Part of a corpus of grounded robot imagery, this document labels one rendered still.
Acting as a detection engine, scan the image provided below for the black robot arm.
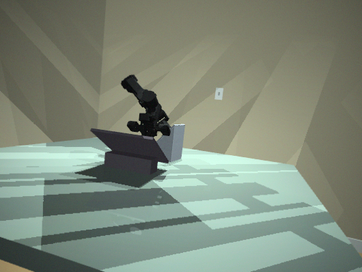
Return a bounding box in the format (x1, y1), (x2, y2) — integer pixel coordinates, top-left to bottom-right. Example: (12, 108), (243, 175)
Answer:
(121, 75), (171, 128)

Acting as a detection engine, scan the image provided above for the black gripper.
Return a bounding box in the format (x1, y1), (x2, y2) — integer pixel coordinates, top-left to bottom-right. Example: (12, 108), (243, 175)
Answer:
(127, 113), (171, 137)

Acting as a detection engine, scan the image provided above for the grey switch panel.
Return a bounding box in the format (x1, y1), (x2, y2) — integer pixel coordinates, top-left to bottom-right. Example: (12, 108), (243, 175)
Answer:
(91, 128), (169, 175)

